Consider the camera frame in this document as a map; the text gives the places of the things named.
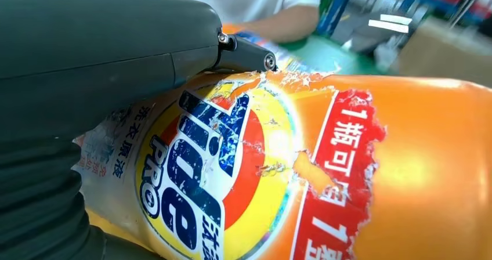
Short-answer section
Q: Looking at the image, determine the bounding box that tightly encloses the person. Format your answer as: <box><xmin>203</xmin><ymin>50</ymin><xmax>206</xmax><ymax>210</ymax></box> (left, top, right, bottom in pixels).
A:
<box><xmin>96</xmin><ymin>0</ymin><xmax>324</xmax><ymax>45</ymax></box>

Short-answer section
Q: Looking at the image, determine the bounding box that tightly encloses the brown cardboard box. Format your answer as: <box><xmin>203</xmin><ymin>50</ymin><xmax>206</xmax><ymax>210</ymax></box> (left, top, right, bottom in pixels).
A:
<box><xmin>396</xmin><ymin>16</ymin><xmax>492</xmax><ymax>89</ymax></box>

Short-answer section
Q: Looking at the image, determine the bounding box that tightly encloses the blue post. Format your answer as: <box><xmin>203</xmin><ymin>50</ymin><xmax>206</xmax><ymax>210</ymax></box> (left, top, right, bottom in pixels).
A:
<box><xmin>315</xmin><ymin>0</ymin><xmax>359</xmax><ymax>37</ymax></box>

